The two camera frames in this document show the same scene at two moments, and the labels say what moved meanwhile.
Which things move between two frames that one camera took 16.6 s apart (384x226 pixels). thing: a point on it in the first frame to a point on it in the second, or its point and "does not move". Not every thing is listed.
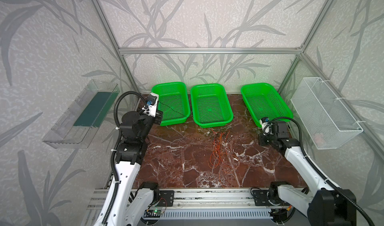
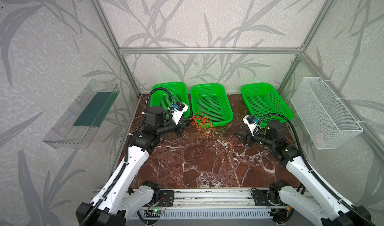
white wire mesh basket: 328,123 does not move
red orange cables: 220,155 to 207,124
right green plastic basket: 263,101 does not move
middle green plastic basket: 210,105 does not move
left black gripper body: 159,116 to 180,124
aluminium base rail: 183,199 does not move
